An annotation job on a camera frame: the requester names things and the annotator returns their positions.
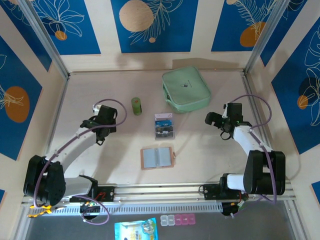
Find yellow black pliers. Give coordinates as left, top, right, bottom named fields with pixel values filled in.
left=27, top=203, right=67, bottom=218

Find pale pink card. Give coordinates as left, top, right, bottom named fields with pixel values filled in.
left=154, top=112, right=174, bottom=122

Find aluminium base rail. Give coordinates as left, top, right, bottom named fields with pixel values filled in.
left=21, top=181, right=297, bottom=207

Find aluminium frame post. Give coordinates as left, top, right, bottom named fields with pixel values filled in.
left=242, top=0, right=288, bottom=77
left=18, top=0, right=71, bottom=80

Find white slotted cable duct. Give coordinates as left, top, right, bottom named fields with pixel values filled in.
left=53, top=202, right=224, bottom=216

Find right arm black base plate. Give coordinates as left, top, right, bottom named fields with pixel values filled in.
left=202, top=183, right=250, bottom=201

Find clear plastic box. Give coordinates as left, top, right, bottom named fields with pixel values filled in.
left=152, top=112, right=177, bottom=141

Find pink leather card holder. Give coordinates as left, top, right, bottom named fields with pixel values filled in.
left=139, top=146, right=177, bottom=171

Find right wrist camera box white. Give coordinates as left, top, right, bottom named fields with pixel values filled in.
left=221, top=101, right=230, bottom=119

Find blue printed plastic packet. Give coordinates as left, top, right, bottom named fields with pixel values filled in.
left=114, top=217, right=160, bottom=240

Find aluminium table side rail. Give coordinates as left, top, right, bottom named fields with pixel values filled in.
left=46, top=76, right=70, bottom=156
left=242, top=72, right=280, bottom=180

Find black VIP card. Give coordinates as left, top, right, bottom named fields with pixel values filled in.
left=154, top=126, right=175, bottom=140

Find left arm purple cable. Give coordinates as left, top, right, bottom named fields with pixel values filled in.
left=33, top=99, right=128, bottom=225

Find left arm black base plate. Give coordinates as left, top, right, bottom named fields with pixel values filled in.
left=69, top=186, right=116, bottom=203

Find blue chip card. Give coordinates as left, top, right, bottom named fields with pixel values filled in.
left=154, top=119, right=174, bottom=129

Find mint green zip pouch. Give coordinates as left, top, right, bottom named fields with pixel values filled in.
left=161, top=65, right=212, bottom=115

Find small green cylinder bottle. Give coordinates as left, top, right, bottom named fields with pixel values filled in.
left=130, top=96, right=143, bottom=116

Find clear and pink pill organizer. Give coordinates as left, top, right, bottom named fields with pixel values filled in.
left=160, top=213, right=195, bottom=227

